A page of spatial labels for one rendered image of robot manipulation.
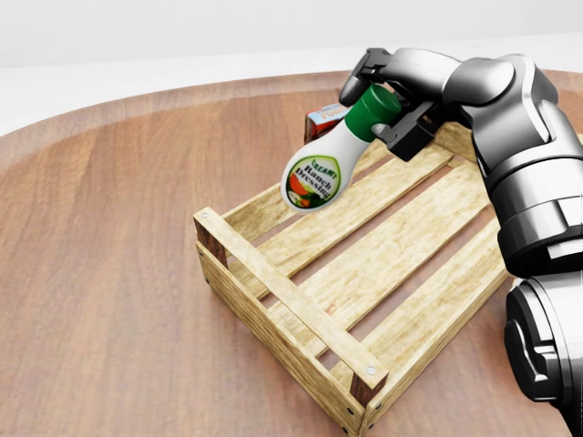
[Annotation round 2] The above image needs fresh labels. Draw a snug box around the wooden slat tray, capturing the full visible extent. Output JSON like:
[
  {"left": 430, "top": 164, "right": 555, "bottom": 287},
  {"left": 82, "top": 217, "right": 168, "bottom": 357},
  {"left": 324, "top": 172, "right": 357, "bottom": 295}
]
[{"left": 192, "top": 118, "right": 583, "bottom": 437}]

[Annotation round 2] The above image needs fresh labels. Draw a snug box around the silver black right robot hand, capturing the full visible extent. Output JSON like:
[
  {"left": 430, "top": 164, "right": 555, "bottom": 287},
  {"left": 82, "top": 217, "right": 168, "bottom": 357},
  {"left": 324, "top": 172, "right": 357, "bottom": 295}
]
[{"left": 338, "top": 46, "right": 465, "bottom": 162}]

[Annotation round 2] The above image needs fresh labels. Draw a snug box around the white salad dressing bottle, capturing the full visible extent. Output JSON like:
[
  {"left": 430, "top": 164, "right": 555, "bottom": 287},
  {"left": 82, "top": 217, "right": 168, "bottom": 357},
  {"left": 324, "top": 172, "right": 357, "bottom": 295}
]
[{"left": 281, "top": 84, "right": 403, "bottom": 214}]

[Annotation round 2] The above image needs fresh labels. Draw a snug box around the red printed food box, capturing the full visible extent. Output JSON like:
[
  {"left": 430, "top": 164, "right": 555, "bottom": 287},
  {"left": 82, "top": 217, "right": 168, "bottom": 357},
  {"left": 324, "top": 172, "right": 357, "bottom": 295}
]
[{"left": 303, "top": 107, "right": 353, "bottom": 145}]

